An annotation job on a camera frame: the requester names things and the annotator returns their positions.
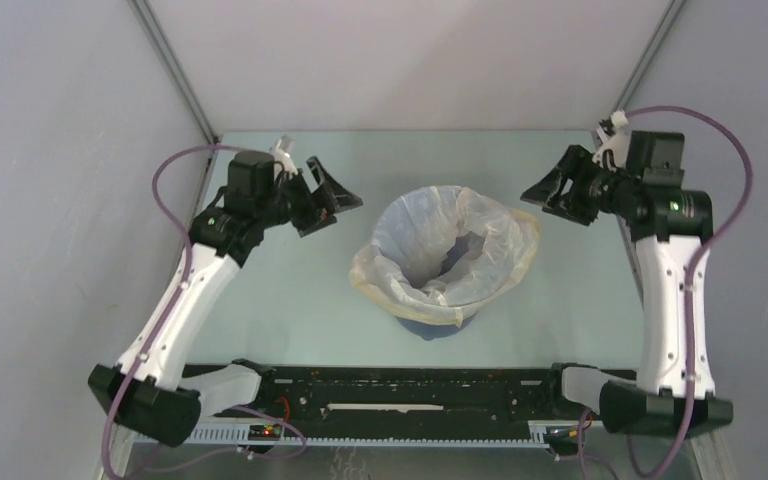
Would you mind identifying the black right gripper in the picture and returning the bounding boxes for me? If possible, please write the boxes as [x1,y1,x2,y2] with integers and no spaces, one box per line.
[522,144,640,228]

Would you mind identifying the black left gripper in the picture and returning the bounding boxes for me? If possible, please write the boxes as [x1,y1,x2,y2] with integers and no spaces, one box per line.
[258,157,362,237]

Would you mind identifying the translucent yellowish trash bag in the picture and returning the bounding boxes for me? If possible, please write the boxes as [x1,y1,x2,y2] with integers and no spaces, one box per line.
[349,186,541,329]

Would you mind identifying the blue plastic trash bin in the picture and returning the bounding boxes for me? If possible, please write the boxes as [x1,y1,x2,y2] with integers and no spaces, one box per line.
[396,314,476,341]

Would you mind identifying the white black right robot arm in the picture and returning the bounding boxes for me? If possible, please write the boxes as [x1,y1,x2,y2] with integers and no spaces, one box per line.
[522,131,734,439]

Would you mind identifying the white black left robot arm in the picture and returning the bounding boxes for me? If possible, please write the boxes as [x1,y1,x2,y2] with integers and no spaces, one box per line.
[88,147,363,447]

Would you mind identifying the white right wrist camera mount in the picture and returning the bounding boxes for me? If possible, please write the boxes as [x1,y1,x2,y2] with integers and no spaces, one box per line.
[592,110,631,171]

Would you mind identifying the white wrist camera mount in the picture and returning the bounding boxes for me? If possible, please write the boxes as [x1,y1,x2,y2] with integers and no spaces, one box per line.
[270,135,298,178]
[592,110,631,171]

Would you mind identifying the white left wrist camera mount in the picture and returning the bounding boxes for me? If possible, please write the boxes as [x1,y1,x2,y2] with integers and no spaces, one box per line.
[270,135,298,178]

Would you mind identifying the right corner aluminium post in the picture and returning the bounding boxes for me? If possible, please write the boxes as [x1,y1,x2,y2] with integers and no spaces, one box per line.
[612,0,688,111]

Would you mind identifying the corner aluminium post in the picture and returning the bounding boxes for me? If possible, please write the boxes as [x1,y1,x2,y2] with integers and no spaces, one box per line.
[612,0,688,111]
[128,0,218,143]

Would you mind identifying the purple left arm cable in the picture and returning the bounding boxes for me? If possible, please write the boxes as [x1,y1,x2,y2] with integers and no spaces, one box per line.
[100,144,309,480]

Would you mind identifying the light blue slotted cable duct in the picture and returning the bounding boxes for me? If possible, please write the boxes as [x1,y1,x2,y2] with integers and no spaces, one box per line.
[185,423,551,449]

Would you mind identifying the left corner aluminium post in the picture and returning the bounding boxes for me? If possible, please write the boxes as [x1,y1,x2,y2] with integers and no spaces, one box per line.
[128,0,218,143]

